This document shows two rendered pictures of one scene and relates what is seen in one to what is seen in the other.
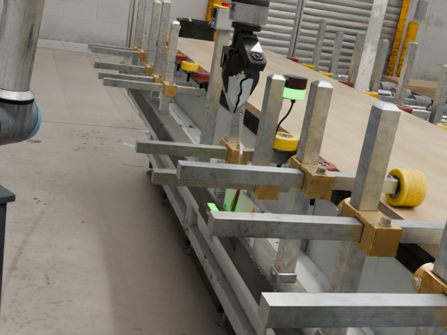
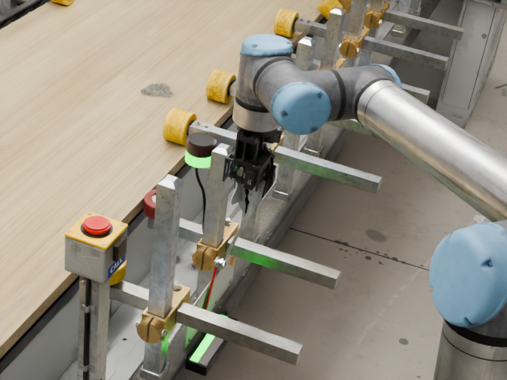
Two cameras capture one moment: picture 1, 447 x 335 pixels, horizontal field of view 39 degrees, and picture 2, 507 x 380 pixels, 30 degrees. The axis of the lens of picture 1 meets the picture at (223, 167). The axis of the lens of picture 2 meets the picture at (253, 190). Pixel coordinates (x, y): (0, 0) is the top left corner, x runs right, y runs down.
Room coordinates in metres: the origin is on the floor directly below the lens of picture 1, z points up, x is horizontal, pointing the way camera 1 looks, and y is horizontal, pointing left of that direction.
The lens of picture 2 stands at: (2.76, 0.90, 2.06)
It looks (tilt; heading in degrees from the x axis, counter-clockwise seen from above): 33 degrees down; 215
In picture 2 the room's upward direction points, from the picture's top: 8 degrees clockwise
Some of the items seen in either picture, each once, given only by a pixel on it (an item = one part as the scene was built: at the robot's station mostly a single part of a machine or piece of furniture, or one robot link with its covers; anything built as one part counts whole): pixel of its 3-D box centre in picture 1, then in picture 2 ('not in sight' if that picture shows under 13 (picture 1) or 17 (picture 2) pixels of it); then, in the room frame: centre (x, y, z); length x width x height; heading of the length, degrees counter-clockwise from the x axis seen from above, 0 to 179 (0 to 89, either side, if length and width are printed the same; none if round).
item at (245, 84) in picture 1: (241, 93); (238, 195); (1.51, -0.01, 1.04); 0.06 x 0.03 x 0.09; 18
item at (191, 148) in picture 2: (294, 82); (201, 145); (1.49, -0.13, 1.09); 0.06 x 0.06 x 0.02
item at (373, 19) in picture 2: not in sight; (376, 14); (0.27, -0.48, 0.95); 0.13 x 0.06 x 0.05; 18
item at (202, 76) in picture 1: (201, 84); not in sight; (2.67, 0.15, 0.85); 0.08 x 0.08 x 0.11
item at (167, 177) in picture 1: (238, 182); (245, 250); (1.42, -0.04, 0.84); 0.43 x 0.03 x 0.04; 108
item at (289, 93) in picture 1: (292, 92); (200, 155); (1.49, -0.13, 1.07); 0.06 x 0.06 x 0.02
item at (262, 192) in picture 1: (262, 181); (213, 244); (1.46, -0.10, 0.85); 0.13 x 0.06 x 0.05; 18
